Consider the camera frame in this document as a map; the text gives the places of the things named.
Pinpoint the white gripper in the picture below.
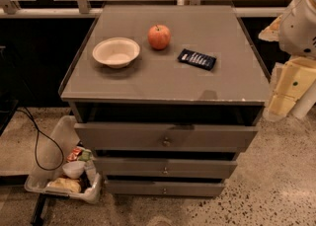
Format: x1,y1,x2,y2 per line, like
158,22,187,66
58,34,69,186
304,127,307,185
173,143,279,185
259,0,316,117

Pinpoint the grey top drawer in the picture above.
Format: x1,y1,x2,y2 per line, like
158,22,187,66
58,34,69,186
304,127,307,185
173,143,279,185
75,122,258,152

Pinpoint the grey drawer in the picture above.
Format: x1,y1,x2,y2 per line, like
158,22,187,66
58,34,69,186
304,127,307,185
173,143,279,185
75,122,258,152
95,158,237,179
105,181,225,197

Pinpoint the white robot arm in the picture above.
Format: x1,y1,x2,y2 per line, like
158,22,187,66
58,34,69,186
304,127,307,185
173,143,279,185
259,0,316,121

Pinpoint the grey drawer cabinet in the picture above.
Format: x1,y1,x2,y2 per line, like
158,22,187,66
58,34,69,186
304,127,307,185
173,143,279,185
59,6,269,184

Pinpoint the grey bottom drawer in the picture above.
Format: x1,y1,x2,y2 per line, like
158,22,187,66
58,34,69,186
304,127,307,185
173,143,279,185
105,181,225,197

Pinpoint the grey middle drawer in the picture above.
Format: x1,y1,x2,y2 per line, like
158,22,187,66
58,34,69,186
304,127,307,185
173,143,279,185
95,158,237,179

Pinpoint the dark blue snack packet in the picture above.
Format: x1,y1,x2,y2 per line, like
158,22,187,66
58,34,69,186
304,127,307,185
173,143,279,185
178,49,216,71

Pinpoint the red apple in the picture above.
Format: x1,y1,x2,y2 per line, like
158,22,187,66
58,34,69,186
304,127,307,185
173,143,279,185
147,25,171,50

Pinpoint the white paper bowl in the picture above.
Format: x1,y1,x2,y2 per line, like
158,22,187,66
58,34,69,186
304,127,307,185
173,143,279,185
92,38,140,69

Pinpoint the red and green snack packet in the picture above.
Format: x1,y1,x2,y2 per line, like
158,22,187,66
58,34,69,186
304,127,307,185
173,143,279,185
66,147,92,162

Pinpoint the small white bowl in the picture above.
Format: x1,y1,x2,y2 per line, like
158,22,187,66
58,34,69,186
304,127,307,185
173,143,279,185
62,161,85,179

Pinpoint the clear plastic bin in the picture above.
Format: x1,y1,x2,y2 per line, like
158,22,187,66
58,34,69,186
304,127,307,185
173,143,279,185
25,115,102,203

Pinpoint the yellow snack bag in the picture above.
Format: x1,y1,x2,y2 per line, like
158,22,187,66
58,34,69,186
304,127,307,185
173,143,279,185
47,178,81,193

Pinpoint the black cable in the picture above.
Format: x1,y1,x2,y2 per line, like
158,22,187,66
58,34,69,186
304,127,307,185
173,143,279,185
16,106,65,172

